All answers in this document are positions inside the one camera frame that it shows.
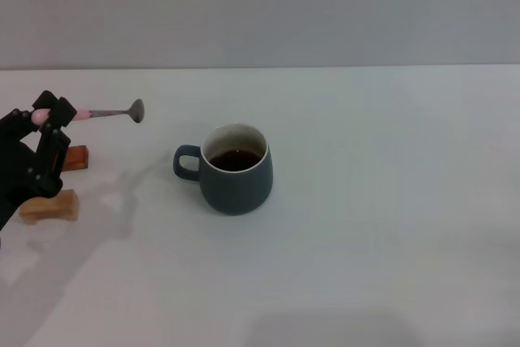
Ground dark grey ceramic mug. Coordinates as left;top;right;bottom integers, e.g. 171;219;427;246
173;122;274;215

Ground light wooden block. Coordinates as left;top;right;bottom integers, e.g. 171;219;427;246
19;189;80;226

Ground pink handled metal spoon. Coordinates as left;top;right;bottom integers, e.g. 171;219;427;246
31;98;147;125

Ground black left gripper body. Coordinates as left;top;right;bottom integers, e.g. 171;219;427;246
0;125;44;231

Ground reddish brown wooden block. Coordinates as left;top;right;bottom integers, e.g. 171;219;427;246
60;145;89;174

